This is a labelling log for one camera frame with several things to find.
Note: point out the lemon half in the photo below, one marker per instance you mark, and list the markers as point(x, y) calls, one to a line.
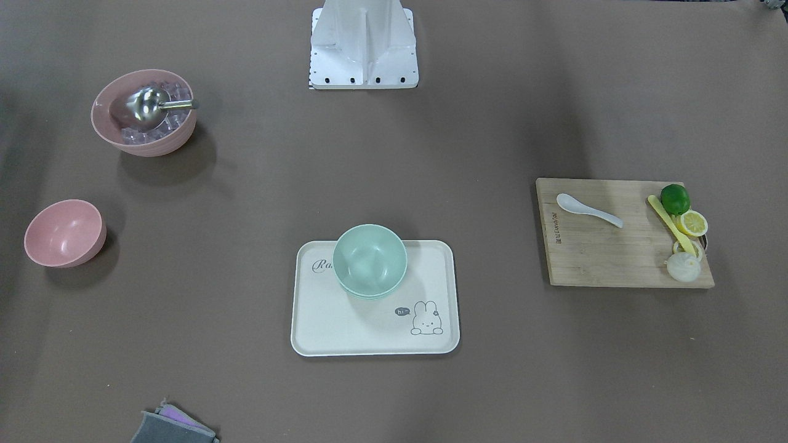
point(691, 223)

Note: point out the bamboo cutting board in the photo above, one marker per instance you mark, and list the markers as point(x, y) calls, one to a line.
point(584, 251)

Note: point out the cream bunny tray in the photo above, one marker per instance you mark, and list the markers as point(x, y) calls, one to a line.
point(421, 317)

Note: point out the small pink bowl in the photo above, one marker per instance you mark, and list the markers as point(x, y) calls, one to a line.
point(66, 234)

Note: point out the green bowl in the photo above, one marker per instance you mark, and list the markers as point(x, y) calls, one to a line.
point(370, 261)

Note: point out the yellow plastic knife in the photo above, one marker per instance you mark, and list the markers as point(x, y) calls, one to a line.
point(682, 239)

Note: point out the purple cloth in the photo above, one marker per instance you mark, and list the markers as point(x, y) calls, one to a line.
point(173, 412)

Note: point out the metal ice scoop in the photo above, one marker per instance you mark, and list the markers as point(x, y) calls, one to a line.
point(147, 108)

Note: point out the grey cloth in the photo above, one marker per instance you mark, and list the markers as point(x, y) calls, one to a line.
point(159, 428)

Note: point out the green lime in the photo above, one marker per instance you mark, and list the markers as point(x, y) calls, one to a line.
point(675, 199)

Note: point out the large pink ribbed bowl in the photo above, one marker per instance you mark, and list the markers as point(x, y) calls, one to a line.
point(169, 136)

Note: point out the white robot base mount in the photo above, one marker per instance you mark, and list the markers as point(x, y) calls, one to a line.
point(363, 45)

